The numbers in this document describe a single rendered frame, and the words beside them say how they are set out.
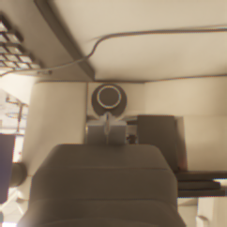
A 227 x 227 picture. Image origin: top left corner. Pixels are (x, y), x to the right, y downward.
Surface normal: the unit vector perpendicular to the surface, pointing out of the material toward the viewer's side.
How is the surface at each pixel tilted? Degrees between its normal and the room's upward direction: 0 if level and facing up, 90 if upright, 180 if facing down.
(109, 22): 0
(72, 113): 90
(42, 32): 4
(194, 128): 90
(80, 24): 0
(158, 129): 90
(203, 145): 90
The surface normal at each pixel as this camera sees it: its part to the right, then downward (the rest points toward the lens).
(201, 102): 0.00, 0.46
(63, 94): 0.03, -0.24
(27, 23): -0.09, 0.97
